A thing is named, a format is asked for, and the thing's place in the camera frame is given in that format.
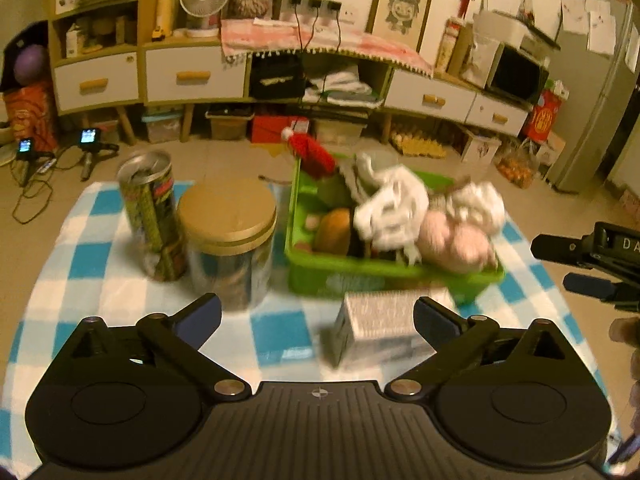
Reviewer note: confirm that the open box with black item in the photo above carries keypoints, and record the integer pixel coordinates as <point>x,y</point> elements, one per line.
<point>227,125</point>

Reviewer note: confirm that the wooden shelf cabinet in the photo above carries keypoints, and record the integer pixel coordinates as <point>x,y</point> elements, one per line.
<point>145,25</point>

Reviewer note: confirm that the cardboard box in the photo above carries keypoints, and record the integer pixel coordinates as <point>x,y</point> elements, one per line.
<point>550,150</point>

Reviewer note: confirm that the clear jar with gold lid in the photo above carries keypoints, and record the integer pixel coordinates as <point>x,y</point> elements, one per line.
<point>227,240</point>

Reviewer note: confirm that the beige bunny plush doll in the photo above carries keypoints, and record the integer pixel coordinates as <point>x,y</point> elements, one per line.
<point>450,240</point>

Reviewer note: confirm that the green printed can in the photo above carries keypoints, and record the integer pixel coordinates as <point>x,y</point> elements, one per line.
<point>150,220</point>

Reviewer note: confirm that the purple ball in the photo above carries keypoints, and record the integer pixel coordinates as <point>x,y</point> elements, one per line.
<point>30,64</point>

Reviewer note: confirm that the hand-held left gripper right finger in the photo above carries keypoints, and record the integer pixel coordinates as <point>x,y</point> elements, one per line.
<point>432,317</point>

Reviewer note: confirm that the white rectangular box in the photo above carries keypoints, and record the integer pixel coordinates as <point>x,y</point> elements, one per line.
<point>380,320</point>

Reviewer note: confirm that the pink fringed cloth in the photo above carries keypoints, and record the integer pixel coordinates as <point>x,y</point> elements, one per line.
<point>350,42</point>

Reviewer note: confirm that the red gift bag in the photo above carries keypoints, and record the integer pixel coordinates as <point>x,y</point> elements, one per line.
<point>542,120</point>

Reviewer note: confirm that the clear plastic lidded box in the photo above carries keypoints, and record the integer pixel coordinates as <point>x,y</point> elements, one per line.
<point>162,129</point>

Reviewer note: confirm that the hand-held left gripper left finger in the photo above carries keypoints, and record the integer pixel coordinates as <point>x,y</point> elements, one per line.
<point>205,315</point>

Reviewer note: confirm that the orange printed box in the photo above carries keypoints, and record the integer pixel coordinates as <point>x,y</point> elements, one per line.
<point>32,120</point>

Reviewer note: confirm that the bag of oranges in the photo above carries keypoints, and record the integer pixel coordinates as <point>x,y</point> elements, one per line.
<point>517,167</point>

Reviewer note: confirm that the grey refrigerator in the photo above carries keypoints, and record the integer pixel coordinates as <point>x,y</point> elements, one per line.
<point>590,110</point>

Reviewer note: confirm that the red flat box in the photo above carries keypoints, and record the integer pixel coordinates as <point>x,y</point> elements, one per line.
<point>277,130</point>

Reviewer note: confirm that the black bag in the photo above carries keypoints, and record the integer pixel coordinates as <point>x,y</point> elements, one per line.
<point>277,77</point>

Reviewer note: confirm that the white printed container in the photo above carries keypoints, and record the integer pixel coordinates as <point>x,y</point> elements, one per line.
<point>444,45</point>

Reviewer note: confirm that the white wall socket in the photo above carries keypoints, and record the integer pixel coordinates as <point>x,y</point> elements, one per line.
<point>350,12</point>

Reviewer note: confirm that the brown plush toy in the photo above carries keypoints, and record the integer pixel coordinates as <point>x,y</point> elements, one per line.
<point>332,230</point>

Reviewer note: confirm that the egg tray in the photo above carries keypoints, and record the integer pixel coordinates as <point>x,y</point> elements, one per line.
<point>417,144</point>

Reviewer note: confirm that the pile of folded clothes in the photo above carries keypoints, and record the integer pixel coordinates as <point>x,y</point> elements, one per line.
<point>345,90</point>

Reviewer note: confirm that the wall socket with charger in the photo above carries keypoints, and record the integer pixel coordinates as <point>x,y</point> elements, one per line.
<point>315,3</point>
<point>294,1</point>
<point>332,6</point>

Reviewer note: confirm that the wooden TV cabinet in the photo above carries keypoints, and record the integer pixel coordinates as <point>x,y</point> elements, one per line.
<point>375,75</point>

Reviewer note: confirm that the black curved frame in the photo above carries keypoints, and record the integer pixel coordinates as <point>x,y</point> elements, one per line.
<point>10,55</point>

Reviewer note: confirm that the yellow cylinder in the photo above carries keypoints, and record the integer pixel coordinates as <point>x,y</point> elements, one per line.
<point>166,12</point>

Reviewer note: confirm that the blue white checkered cloth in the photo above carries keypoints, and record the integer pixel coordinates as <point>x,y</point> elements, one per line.
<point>85,260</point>

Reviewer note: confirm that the clear storage box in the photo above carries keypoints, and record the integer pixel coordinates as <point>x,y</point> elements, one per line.
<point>337,132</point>

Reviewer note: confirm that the white cutout crate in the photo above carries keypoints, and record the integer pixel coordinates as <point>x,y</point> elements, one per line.
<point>480,147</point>

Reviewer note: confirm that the framed girl drawing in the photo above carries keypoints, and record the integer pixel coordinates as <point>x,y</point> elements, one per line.
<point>400,10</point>

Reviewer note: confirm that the person's right hand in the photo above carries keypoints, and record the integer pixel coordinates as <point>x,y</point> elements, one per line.
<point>625,332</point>

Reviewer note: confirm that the santa plush doll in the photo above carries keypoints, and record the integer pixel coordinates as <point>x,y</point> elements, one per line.
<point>315,152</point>

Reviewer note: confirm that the yellow toy car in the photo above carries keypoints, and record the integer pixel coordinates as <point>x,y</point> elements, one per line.
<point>159,33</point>

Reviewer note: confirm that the white drawer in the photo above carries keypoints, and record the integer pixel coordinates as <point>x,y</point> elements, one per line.
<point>195,72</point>
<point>95,80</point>
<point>497,116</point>
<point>430,96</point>

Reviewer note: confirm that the white microwave oven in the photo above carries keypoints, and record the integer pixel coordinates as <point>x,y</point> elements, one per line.
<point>517,72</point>

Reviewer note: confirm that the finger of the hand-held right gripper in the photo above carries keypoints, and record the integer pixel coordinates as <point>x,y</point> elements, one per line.
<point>560,248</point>
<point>590,285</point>

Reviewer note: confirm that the green plush toy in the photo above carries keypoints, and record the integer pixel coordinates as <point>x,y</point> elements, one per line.
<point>332,192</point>

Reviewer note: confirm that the white plush toy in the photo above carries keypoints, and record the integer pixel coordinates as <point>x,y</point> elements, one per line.
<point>395,205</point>

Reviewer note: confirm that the green plastic bin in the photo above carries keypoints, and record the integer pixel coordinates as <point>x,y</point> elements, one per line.
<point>390,280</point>

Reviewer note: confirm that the white paper sheet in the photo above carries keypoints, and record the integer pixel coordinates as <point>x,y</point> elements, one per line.
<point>602,27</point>
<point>574,15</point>

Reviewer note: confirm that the small camera on tripod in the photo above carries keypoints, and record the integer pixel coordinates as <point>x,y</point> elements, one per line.
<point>26,146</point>
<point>90,137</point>

